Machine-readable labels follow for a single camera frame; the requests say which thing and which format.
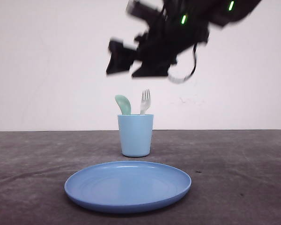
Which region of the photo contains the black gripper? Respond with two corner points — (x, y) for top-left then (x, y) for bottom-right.
(106, 0), (209, 78)

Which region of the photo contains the white plastic fork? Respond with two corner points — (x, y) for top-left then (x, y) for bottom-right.
(140, 89), (151, 115)

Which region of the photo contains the mint green plastic spoon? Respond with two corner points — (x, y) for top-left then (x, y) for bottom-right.
(115, 95), (131, 115)

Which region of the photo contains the light blue plastic cup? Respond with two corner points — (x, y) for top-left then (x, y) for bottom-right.
(118, 114), (154, 158)

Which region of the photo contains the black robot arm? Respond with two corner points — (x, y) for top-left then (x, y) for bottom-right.
(106, 0), (259, 77)

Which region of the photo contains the blue plastic plate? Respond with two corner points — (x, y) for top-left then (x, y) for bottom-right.
(64, 161), (192, 214)

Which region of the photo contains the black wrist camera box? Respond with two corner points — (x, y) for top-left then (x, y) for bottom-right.
(126, 0), (163, 23)

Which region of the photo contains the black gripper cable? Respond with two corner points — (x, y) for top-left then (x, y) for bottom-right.
(167, 43), (199, 84)

